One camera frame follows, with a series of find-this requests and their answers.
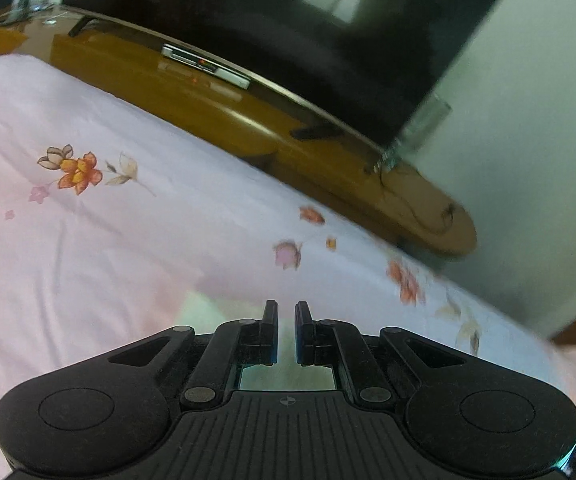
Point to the clear glass stand column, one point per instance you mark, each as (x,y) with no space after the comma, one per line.
(418,132)

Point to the pink floral bed sheet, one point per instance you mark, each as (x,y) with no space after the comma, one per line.
(118,240)

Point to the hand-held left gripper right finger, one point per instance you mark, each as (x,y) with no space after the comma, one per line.
(302,332)

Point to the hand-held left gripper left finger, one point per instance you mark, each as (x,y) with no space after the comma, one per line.
(269,332)

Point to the black television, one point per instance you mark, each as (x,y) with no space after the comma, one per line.
(293,25)

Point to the wooden television cabinet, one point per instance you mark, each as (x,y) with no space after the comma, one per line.
(268,125)

